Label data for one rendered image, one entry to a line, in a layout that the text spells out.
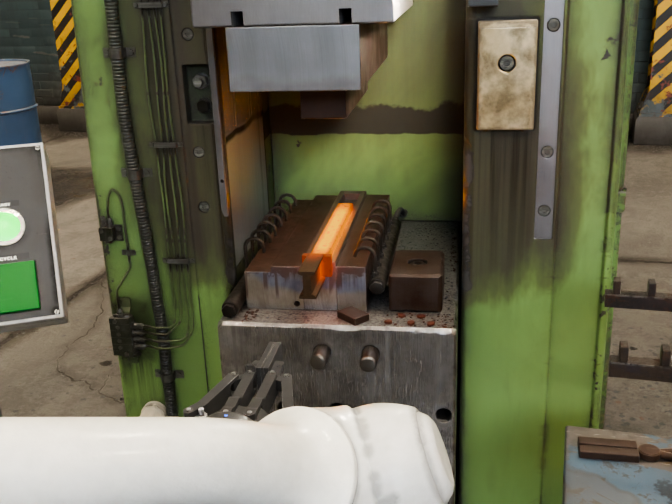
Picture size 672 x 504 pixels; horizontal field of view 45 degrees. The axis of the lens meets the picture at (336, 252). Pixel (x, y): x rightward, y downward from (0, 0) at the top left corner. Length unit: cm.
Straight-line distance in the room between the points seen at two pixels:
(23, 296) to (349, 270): 50
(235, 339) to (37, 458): 86
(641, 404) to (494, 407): 148
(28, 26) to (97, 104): 730
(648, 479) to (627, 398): 175
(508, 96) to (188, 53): 53
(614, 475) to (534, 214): 44
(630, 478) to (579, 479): 7
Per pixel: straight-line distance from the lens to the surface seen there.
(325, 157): 175
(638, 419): 290
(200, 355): 159
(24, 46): 886
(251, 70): 125
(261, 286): 134
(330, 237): 139
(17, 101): 586
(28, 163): 136
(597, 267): 146
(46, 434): 49
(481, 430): 158
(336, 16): 122
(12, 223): 133
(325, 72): 123
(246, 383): 93
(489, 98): 134
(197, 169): 146
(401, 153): 173
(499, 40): 133
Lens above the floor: 145
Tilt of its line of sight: 20 degrees down
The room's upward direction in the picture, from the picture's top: 2 degrees counter-clockwise
